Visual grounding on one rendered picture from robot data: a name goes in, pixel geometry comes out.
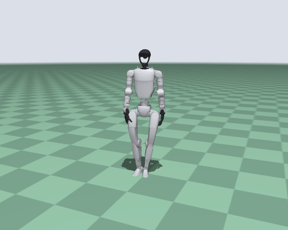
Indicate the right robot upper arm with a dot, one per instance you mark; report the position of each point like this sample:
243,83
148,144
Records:
130,75

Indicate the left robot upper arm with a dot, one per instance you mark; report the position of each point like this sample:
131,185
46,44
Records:
159,76

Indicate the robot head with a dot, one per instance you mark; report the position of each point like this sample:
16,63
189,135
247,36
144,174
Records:
144,53

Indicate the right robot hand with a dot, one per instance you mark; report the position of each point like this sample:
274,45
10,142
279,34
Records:
127,116

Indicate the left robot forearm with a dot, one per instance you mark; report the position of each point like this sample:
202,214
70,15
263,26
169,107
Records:
162,102

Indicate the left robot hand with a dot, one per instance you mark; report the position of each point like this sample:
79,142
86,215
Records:
162,117

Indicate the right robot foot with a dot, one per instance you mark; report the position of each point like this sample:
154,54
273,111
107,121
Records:
137,171

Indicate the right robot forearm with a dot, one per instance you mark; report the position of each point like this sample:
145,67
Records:
126,102

